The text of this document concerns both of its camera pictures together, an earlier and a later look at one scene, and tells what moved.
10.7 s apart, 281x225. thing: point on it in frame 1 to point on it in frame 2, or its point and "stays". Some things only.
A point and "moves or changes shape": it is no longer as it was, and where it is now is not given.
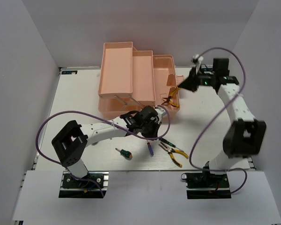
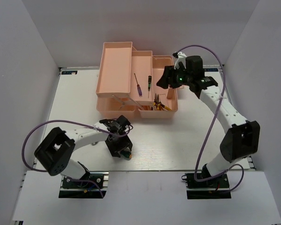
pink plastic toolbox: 130,79 stays
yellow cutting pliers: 168,98 moves or changes shape
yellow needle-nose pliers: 170,151 to 158,102
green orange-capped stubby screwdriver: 126,154 stays
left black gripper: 154,133 to 126,142
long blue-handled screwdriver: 150,149 to 139,89
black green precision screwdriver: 167,142 to 149,80
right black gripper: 190,82 to 169,72
